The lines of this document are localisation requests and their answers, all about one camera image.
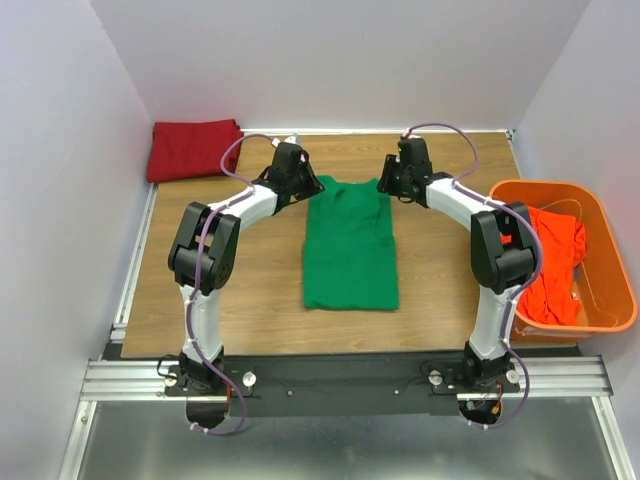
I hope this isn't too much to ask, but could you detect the orange plastic bin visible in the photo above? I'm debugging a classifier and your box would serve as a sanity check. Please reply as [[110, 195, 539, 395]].
[[490, 180, 637, 343]]

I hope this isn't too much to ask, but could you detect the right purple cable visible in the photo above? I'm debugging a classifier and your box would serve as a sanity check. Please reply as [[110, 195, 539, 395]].
[[399, 122, 545, 430]]

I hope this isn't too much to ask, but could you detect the folded red t-shirt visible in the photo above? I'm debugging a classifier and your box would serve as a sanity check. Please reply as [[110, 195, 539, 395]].
[[146, 119, 243, 183]]

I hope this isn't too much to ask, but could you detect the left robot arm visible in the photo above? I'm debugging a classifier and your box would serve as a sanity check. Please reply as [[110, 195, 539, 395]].
[[168, 135, 324, 395]]

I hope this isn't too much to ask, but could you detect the orange t-shirt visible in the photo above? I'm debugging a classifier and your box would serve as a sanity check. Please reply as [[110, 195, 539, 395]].
[[517, 207, 587, 327]]

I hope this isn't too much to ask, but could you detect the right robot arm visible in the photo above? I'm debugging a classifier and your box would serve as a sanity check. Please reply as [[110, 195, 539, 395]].
[[377, 134, 542, 392]]

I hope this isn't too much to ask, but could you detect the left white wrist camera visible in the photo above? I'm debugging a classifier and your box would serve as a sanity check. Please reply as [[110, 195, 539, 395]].
[[271, 134, 301, 148]]

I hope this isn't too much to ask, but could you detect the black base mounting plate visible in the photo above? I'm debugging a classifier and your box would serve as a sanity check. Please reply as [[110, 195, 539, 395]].
[[156, 351, 530, 434]]

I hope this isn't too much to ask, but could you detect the green t-shirt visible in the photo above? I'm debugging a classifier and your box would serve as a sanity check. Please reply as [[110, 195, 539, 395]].
[[303, 175, 400, 311]]

